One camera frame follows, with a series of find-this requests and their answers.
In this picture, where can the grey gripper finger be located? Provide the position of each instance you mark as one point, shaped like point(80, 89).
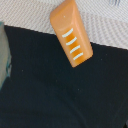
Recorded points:
point(5, 56)

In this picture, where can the orange toy bread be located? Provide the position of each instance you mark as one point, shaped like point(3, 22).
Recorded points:
point(70, 31)

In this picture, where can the beige woven placemat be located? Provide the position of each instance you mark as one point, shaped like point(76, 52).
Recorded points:
point(105, 21)

